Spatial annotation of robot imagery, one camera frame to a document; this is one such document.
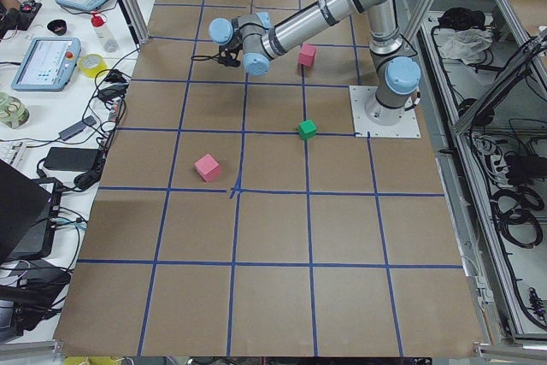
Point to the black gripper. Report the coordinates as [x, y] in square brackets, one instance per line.
[231, 58]

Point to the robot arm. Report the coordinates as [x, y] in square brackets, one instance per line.
[253, 41]

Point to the pink foam cube centre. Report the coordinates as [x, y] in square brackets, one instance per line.
[306, 55]

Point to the pink foam cube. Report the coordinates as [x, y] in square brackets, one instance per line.
[208, 168]
[306, 55]

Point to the green foam cube near left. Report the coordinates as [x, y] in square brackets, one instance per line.
[306, 129]

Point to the white squeeze bottle red cap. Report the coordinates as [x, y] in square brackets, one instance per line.
[104, 35]

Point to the pink foam cube far left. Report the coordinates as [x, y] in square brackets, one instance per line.
[208, 168]

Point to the black bowl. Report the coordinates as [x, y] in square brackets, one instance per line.
[58, 27]

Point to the teach pendant near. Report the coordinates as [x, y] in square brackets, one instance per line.
[48, 64]

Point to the black laptop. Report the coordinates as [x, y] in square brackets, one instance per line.
[28, 209]

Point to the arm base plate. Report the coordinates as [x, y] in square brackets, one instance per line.
[372, 120]

